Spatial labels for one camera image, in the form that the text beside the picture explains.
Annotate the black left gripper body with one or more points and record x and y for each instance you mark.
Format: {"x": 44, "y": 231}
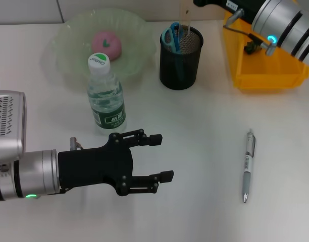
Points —
{"x": 94, "y": 166}

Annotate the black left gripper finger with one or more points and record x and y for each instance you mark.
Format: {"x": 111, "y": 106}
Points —
{"x": 167, "y": 176}
{"x": 155, "y": 140}

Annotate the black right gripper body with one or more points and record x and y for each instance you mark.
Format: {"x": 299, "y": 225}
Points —
{"x": 220, "y": 3}

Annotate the clear plastic ruler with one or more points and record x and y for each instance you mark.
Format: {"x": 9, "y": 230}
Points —
{"x": 185, "y": 20}

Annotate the green plastic scrap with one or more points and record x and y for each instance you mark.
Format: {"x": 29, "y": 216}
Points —
{"x": 251, "y": 48}

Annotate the clear green-label water bottle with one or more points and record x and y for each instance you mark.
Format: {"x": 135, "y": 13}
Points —
{"x": 106, "y": 100}

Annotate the grey white ballpoint pen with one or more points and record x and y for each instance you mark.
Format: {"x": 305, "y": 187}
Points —
{"x": 246, "y": 181}

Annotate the pink peach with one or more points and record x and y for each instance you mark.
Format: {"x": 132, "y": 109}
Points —
{"x": 111, "y": 50}

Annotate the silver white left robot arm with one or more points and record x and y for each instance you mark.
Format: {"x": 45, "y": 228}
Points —
{"x": 35, "y": 174}

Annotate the black mesh pen holder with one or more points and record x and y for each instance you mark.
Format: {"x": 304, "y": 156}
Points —
{"x": 179, "y": 75}

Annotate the green glass fruit plate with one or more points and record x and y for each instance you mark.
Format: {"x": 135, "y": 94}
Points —
{"x": 68, "y": 50}

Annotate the yellow plastic bin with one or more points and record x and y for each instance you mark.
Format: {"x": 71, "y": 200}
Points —
{"x": 268, "y": 78}

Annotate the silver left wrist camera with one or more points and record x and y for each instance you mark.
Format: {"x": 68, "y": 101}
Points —
{"x": 8, "y": 121}

